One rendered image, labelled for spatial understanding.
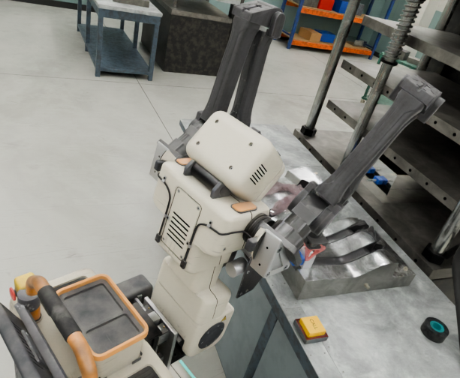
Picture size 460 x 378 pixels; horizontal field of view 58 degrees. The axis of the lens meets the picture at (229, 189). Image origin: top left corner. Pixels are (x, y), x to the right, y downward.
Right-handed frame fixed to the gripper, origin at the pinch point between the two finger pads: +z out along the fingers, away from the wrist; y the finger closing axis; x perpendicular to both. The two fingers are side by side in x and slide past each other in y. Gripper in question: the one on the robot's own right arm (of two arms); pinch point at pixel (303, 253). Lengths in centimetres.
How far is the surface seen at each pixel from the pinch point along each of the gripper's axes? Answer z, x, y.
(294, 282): 9.8, 2.0, -3.6
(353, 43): 81, -550, 688
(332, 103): -8, -82, 113
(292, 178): 6, -25, 52
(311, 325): 9.6, 5.2, -20.7
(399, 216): 16, -81, 33
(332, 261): 5.7, -14.4, 0.3
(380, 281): 9.0, -31.7, -8.8
